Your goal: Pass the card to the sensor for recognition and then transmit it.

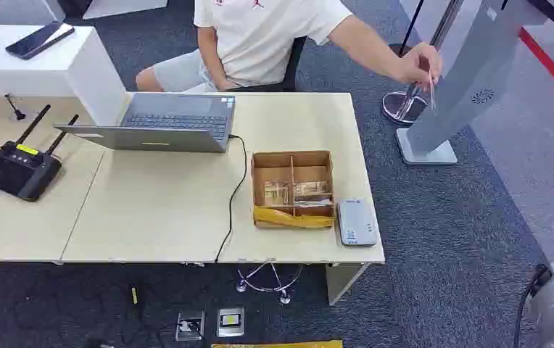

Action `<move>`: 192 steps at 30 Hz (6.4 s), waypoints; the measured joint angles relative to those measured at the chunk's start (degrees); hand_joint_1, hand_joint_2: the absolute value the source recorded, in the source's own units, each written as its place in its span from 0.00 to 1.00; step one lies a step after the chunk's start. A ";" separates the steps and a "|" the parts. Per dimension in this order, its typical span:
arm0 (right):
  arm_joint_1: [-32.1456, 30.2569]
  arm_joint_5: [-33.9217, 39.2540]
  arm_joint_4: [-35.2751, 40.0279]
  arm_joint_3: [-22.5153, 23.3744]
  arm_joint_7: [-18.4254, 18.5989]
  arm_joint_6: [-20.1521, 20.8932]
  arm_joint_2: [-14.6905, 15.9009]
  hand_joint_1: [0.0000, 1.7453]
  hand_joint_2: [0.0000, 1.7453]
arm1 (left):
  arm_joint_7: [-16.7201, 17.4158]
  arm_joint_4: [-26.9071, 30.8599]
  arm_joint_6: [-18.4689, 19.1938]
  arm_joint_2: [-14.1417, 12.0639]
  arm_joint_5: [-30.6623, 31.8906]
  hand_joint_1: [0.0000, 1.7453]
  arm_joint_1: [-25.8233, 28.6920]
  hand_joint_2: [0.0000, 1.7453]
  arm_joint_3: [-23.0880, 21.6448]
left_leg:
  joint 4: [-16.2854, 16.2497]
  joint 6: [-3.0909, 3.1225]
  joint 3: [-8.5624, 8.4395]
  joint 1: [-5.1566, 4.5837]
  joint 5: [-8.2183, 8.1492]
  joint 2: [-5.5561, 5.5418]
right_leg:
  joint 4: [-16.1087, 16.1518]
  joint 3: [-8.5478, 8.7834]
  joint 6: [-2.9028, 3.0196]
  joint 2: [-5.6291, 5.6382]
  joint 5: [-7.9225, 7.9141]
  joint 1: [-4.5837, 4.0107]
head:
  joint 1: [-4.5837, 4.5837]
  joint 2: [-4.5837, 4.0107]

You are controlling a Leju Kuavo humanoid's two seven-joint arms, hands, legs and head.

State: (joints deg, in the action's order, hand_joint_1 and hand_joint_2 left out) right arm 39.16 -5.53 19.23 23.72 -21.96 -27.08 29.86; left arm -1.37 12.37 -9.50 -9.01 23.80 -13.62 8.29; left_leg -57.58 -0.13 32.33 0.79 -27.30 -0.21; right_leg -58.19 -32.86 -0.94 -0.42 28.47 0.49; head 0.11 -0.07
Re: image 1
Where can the person's left hand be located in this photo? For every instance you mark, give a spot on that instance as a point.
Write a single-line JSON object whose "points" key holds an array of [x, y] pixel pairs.
{"points": [[421, 65]]}

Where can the thin pale card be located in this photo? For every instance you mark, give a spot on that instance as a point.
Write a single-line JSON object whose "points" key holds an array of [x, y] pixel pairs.
{"points": [[432, 96]]}

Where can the black pole stand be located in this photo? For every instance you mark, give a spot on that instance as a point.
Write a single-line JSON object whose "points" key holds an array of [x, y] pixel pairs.
{"points": [[410, 26]]}

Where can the chrome stanchion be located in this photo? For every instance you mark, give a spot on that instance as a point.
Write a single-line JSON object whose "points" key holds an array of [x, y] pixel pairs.
{"points": [[404, 108]]}

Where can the silver gate kiosk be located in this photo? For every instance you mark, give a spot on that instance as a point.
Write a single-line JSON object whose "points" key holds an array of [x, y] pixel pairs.
{"points": [[469, 72]]}

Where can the black office chair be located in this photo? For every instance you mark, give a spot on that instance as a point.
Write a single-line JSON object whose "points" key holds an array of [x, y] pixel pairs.
{"points": [[294, 67]]}

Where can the wooden card box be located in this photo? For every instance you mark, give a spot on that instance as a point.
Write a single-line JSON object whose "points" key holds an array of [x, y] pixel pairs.
{"points": [[310, 170]]}

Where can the person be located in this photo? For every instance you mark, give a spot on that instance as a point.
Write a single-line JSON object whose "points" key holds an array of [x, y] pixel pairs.
{"points": [[258, 43]]}

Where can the printed card stack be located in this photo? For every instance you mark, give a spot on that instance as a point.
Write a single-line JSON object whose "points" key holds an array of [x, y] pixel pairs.
{"points": [[311, 188], [277, 193]]}

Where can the grey card reader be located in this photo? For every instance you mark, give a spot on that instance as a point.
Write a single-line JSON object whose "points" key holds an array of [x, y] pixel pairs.
{"points": [[356, 223]]}

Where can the grey laptop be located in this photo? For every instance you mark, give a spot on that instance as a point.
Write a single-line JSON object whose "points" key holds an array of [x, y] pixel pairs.
{"points": [[176, 122]]}

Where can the chrome chair base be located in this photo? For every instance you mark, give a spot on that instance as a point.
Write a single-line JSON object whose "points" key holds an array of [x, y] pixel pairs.
{"points": [[270, 288]]}

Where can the white furniture panel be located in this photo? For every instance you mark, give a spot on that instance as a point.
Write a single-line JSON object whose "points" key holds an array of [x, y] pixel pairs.
{"points": [[123, 7]]}

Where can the yellow sheet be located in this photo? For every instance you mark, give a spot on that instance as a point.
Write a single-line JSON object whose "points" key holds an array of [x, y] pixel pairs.
{"points": [[277, 344]]}

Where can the steel floor socket with plugs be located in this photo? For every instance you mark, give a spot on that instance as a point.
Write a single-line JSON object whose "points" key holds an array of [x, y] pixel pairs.
{"points": [[190, 326]]}

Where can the white plug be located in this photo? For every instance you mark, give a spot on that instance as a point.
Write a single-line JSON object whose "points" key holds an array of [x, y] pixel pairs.
{"points": [[185, 326]]}

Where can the white shelf cabinet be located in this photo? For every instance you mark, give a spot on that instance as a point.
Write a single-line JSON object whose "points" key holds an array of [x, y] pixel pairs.
{"points": [[65, 62]]}

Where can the black adapter with yellow label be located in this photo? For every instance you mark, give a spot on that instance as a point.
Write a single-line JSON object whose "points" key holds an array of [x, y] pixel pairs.
{"points": [[134, 295]]}

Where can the black smartphone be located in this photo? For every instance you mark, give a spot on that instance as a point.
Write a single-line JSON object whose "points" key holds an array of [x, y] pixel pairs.
{"points": [[39, 40]]}

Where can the small black antenna stub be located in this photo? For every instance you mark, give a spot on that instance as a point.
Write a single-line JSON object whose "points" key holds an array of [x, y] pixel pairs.
{"points": [[16, 113]]}

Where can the black router with antennas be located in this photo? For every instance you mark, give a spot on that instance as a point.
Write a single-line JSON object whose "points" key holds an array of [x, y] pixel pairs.
{"points": [[20, 170]]}

